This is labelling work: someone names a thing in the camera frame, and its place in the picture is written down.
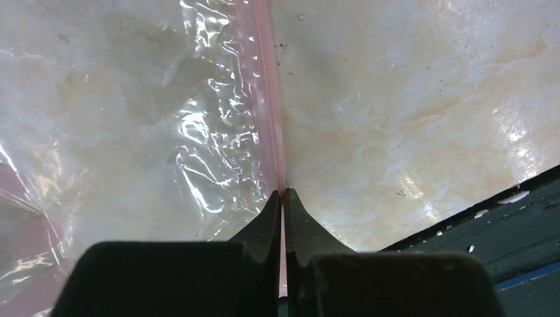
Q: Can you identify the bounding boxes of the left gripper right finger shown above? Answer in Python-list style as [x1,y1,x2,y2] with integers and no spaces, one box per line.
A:
[284,188,505,316]

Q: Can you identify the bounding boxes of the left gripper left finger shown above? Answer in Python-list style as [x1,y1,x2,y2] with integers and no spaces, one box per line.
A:
[52,192,281,316]

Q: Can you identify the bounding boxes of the clear zip top bag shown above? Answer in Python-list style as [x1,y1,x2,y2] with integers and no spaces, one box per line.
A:
[1,1,284,316]

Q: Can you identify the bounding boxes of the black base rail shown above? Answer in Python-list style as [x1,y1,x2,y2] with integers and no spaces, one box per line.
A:
[386,166,559,316]

